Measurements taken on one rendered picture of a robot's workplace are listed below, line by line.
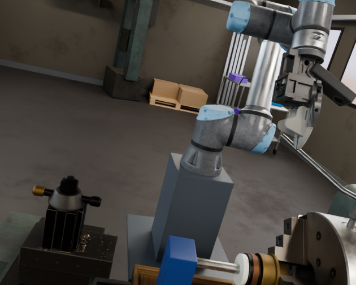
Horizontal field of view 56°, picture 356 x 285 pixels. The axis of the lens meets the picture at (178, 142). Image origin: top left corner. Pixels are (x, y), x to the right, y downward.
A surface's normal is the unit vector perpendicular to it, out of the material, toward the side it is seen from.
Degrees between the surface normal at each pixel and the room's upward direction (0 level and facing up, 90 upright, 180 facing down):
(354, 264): 37
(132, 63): 89
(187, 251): 0
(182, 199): 90
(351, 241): 19
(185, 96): 90
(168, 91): 90
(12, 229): 0
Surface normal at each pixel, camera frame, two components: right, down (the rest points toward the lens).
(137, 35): 0.43, 0.36
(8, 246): 0.23, -0.92
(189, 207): 0.15, 0.35
